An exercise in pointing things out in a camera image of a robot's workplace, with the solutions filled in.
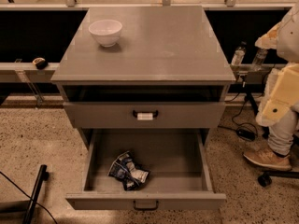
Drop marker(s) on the tan sneaker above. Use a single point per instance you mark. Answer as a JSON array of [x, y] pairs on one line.
[[267, 158]]

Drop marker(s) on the clear water bottle right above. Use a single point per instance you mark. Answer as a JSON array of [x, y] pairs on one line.
[[259, 59]]

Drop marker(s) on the grey drawer cabinet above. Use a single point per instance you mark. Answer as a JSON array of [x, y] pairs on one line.
[[164, 54]]

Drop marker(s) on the black office chair base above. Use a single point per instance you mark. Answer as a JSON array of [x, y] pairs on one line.
[[265, 178]]

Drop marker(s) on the white ceramic bowl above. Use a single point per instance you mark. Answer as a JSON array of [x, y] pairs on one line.
[[106, 32]]

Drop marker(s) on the black stand leg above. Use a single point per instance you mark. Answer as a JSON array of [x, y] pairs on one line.
[[42, 176]]

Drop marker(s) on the person leg light trousers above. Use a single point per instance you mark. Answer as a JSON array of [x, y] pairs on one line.
[[281, 134]]

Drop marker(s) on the open grey bottom drawer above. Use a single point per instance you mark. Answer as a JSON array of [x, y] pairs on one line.
[[178, 173]]

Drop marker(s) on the black yellow tape measure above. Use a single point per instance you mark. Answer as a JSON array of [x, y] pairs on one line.
[[40, 63]]

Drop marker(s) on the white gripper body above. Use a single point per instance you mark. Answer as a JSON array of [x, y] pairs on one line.
[[290, 41]]

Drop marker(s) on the clear water bottle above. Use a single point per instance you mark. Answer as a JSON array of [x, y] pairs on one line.
[[259, 59], [239, 54]]

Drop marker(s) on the blue chip bag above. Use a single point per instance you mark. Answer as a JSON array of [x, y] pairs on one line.
[[125, 170]]

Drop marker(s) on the clear water bottle left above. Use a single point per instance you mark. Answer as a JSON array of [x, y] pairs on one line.
[[239, 54]]

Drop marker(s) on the closed grey middle drawer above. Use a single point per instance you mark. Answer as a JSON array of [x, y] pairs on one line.
[[156, 115]]

